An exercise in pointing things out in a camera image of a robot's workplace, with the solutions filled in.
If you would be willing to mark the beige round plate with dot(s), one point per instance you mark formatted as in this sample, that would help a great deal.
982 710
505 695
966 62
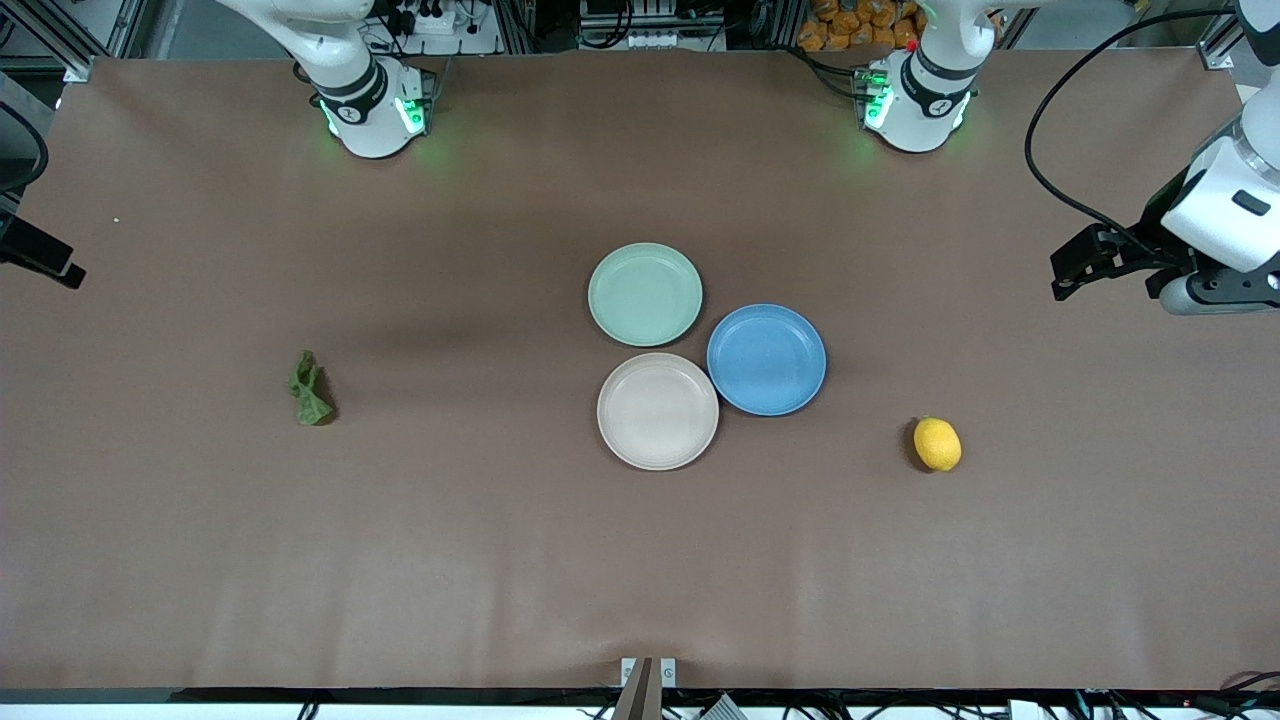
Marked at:
657 411

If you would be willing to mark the bag of orange fruits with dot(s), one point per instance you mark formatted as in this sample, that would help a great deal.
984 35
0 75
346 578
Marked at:
850 25

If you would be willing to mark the aluminium frame profile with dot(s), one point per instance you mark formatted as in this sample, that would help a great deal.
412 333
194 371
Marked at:
517 25
778 22
1220 50
75 68

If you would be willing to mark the green lettuce leaf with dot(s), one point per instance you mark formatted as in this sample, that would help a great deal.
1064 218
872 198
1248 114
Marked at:
310 400

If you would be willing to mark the yellow lemon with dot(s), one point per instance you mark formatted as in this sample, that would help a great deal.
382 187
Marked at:
937 445

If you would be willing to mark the white mount bracket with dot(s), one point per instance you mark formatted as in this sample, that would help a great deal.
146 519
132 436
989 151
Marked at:
668 672

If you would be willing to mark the white power strip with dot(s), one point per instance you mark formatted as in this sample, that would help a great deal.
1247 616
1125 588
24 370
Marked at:
430 22

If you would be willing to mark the green round plate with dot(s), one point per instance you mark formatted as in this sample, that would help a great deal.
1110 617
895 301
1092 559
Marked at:
645 295

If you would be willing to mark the blue round plate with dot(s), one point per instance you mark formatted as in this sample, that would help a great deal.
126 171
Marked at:
766 360

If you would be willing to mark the grey ribbed device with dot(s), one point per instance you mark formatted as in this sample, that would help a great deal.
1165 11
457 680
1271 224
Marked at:
722 710

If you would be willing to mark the grey mount post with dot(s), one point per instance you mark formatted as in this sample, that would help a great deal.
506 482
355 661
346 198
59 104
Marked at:
635 695

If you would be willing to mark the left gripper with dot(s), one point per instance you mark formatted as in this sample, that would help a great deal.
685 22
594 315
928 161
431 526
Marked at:
1157 229

